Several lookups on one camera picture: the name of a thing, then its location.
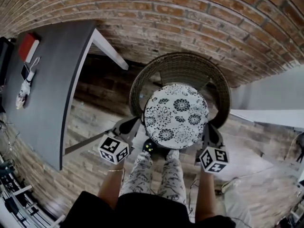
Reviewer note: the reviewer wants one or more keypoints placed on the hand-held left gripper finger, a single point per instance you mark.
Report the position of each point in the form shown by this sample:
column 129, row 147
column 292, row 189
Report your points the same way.
column 135, row 127

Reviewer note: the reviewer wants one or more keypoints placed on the red book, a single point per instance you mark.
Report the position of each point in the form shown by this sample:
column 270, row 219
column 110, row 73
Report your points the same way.
column 26, row 46

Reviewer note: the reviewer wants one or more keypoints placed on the person's white patterned trousers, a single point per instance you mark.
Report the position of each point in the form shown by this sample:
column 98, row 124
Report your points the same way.
column 140, row 174

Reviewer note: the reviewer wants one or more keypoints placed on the person's right forearm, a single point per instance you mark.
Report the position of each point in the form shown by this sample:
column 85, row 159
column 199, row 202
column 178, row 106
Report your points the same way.
column 206, row 196

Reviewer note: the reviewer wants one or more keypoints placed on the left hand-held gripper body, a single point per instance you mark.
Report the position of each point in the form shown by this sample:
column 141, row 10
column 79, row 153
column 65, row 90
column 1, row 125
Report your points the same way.
column 111, row 149

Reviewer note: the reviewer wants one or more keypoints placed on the brown wicker chair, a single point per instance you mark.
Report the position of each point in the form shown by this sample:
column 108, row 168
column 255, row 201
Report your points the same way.
column 180, row 65

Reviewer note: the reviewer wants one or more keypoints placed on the white folded umbrella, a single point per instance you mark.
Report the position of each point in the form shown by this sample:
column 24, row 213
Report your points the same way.
column 23, row 92

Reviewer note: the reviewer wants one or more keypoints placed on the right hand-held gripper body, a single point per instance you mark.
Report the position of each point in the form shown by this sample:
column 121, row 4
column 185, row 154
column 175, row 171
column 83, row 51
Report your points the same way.
column 213, row 160

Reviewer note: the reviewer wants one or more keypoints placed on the dark grey table white legs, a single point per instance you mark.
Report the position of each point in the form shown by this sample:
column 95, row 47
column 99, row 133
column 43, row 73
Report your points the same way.
column 47, row 79

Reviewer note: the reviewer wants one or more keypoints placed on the smartphone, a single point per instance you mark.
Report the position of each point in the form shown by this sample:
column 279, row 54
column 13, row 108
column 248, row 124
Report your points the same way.
column 24, row 71

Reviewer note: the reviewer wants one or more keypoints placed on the person's black shirt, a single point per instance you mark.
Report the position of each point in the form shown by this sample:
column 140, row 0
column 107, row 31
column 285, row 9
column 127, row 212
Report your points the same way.
column 147, row 213

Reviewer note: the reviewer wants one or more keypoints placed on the person's left forearm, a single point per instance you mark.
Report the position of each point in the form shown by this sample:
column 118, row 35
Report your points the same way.
column 110, row 189

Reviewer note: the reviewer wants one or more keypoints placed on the white floral round cushion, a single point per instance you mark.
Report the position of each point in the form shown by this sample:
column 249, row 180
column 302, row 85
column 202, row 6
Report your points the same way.
column 175, row 117

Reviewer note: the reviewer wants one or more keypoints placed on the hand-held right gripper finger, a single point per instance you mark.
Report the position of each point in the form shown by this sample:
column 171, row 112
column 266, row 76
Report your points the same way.
column 207, row 131

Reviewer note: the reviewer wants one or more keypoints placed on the person's left black shoe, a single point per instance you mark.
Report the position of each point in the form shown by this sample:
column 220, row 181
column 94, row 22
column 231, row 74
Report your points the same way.
column 149, row 147

